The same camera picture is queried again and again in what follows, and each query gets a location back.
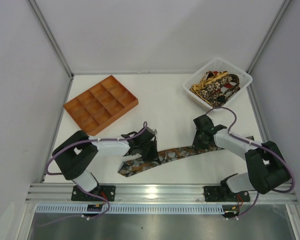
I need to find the brown grey floral tie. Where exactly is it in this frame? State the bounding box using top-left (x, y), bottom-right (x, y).
top-left (117, 134), bottom-right (255, 179)

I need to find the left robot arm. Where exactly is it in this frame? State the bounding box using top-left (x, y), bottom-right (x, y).
top-left (52, 126), bottom-right (158, 193)

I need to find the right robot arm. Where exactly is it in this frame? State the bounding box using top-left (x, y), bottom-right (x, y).
top-left (193, 114), bottom-right (293, 195)

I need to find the dark floral tie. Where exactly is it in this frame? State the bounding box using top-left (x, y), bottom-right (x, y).
top-left (196, 73), bottom-right (240, 107)

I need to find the red tie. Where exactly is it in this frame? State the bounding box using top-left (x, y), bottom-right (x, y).
top-left (204, 73), bottom-right (240, 99)

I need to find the orange compartment tray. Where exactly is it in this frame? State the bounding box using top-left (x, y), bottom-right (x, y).
top-left (63, 75), bottom-right (139, 136)

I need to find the yellow patterned tie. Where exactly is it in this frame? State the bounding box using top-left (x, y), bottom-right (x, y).
top-left (190, 71), bottom-right (229, 93)

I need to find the white plastic basket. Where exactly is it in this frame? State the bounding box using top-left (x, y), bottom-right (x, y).
top-left (183, 58), bottom-right (253, 111)

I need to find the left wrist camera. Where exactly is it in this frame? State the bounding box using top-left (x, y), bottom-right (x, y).
top-left (150, 128), bottom-right (158, 136)

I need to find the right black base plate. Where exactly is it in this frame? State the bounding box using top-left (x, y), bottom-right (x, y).
top-left (203, 185), bottom-right (251, 203)

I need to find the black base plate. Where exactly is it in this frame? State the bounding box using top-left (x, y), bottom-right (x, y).
top-left (71, 185), bottom-right (116, 202)
top-left (203, 185), bottom-right (251, 203)

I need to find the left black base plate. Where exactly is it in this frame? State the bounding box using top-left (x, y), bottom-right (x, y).
top-left (71, 185), bottom-right (116, 202)

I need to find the white slotted cable duct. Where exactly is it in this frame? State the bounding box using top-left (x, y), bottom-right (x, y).
top-left (35, 203), bottom-right (225, 215)

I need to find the right aluminium frame post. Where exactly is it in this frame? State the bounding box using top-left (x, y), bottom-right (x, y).
top-left (247, 0), bottom-right (293, 73)

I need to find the aluminium frame post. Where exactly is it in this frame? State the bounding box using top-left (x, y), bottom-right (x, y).
top-left (247, 0), bottom-right (293, 73)
top-left (26, 0), bottom-right (74, 80)

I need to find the aluminium mounting rail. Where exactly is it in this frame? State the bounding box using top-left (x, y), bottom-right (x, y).
top-left (25, 182), bottom-right (299, 206)

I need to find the left aluminium frame post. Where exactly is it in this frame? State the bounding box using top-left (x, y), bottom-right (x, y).
top-left (26, 0), bottom-right (74, 80)

